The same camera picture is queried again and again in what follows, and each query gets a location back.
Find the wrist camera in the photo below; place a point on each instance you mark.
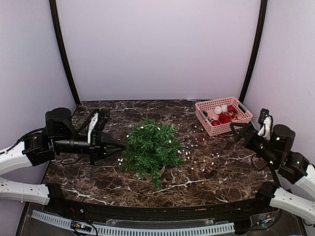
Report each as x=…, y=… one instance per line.
x=266, y=123
x=97, y=123

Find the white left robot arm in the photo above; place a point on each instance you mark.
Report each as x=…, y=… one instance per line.
x=12, y=159

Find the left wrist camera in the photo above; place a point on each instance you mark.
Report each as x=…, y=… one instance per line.
x=97, y=123

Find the red ornaments in basket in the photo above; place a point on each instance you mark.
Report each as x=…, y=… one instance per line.
x=224, y=118

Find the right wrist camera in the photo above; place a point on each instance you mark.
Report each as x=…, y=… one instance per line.
x=266, y=123

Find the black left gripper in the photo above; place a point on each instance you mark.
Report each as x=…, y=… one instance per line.
x=98, y=147

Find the pink plastic basket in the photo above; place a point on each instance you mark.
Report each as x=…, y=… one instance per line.
x=205, y=111

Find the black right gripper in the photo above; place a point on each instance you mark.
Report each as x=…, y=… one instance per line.
x=246, y=128

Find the white ball ornament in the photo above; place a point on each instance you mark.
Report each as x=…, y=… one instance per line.
x=220, y=109

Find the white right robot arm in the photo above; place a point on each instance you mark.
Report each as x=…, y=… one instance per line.
x=293, y=188

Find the white perforated cable tray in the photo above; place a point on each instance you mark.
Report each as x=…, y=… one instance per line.
x=136, y=228

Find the small green christmas tree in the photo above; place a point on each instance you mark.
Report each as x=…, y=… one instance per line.
x=151, y=147

